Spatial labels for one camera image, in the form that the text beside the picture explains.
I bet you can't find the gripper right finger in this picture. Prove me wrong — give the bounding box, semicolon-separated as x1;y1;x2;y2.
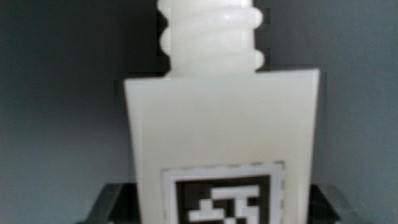
307;184;364;224

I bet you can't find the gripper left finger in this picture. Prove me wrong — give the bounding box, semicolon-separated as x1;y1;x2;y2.
76;183;140;224

